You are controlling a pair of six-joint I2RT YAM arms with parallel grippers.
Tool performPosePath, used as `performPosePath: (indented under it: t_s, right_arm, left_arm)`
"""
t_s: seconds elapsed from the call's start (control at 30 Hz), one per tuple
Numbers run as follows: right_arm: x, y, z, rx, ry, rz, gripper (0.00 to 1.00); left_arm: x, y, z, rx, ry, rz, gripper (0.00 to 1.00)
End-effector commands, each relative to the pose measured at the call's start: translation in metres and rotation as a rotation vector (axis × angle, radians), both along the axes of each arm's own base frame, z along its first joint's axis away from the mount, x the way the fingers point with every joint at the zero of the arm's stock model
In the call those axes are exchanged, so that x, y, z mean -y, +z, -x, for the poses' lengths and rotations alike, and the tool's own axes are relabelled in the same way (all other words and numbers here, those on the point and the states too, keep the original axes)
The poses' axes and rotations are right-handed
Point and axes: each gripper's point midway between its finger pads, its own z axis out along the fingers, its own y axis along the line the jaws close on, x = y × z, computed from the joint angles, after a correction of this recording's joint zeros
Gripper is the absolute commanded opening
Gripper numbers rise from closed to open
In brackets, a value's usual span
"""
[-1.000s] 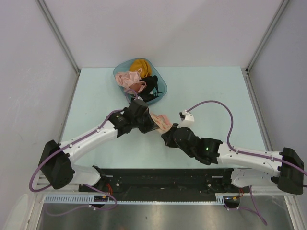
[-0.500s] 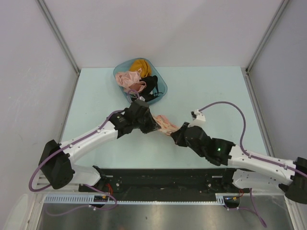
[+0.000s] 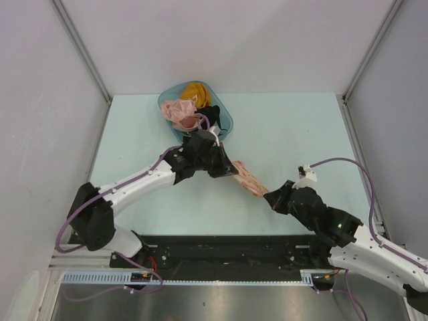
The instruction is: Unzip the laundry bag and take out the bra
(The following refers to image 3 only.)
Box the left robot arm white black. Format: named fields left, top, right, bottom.
left=66, top=130, right=239, bottom=268

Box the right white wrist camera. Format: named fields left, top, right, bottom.
left=293, top=165, right=318, bottom=189

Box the purple cable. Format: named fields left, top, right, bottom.
left=55, top=113, right=218, bottom=302
left=309, top=157, right=428, bottom=321

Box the mustard yellow garment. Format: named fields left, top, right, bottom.
left=180, top=82, right=212, bottom=110

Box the grey slotted cable duct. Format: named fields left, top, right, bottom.
left=62, top=270, right=336, bottom=286

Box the teal plastic basin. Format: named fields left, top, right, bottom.
left=158, top=81, right=233, bottom=142

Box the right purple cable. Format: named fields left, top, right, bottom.
left=309, top=157, right=428, bottom=321

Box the aluminium frame post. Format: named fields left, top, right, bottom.
left=49, top=0, right=112, bottom=106
left=342, top=0, right=406, bottom=104

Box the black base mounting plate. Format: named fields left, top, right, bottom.
left=68, top=233, right=391, bottom=282

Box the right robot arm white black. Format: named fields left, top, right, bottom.
left=263, top=181, right=427, bottom=314

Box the floral mesh laundry bag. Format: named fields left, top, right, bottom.
left=232, top=160, right=269, bottom=198

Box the black bra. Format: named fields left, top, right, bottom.
left=183, top=105, right=227, bottom=139

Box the aluminium rail beam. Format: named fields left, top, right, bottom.
left=48, top=243, right=412, bottom=271

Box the right aluminium frame post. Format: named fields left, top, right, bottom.
left=342, top=0, right=406, bottom=104

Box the left aluminium frame post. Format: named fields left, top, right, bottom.
left=49, top=0, right=112, bottom=106

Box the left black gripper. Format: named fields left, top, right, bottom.
left=195, top=142, right=238, bottom=179

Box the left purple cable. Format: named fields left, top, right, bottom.
left=55, top=113, right=218, bottom=302

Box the pink bra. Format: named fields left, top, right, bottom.
left=160, top=99, right=202, bottom=132

